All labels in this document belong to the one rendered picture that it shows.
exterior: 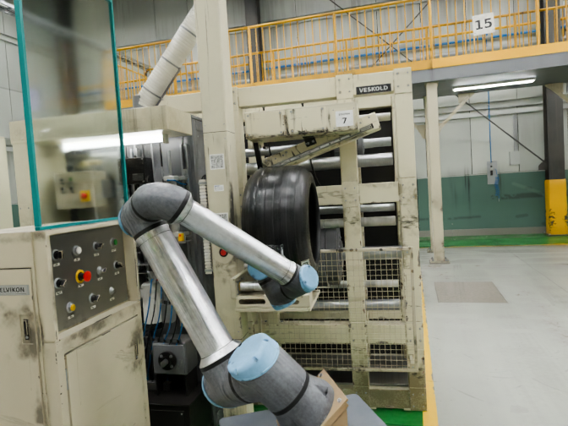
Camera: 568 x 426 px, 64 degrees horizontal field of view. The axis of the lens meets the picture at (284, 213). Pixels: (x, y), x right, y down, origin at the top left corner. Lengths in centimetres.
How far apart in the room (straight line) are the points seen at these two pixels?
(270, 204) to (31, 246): 93
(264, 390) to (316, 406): 15
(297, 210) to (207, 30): 99
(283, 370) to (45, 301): 84
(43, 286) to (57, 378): 31
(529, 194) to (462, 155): 170
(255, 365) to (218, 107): 137
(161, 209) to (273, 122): 122
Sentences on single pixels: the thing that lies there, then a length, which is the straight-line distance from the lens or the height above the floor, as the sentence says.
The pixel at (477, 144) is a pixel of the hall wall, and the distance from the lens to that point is 1151.
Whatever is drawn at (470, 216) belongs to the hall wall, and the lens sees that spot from 1142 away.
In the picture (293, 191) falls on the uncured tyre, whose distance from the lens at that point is 200.
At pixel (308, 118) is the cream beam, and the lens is 242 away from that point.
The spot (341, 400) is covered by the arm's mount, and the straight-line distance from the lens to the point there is 137.
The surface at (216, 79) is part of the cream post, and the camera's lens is 231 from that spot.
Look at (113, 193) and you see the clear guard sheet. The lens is 204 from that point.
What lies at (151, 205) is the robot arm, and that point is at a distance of 139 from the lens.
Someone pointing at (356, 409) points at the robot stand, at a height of 60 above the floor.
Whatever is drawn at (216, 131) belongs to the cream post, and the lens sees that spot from 226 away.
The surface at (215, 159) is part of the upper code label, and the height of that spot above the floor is 152.
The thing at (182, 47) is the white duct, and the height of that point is 218.
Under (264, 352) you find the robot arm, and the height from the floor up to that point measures 91.
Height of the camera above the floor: 135
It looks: 3 degrees down
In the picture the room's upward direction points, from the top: 4 degrees counter-clockwise
